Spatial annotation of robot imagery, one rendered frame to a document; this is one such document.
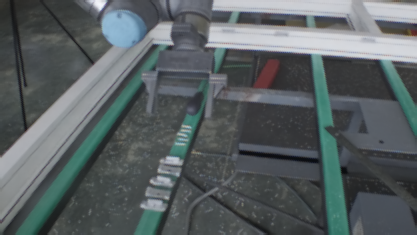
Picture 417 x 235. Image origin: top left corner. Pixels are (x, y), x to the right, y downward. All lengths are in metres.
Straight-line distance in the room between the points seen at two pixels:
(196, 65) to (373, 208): 0.57
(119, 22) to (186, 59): 0.17
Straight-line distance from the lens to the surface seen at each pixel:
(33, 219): 0.69
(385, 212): 0.92
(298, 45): 1.18
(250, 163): 1.12
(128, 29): 0.72
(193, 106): 0.80
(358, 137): 0.84
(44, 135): 0.77
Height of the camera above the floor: 1.35
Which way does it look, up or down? 37 degrees down
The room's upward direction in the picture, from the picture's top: 2 degrees counter-clockwise
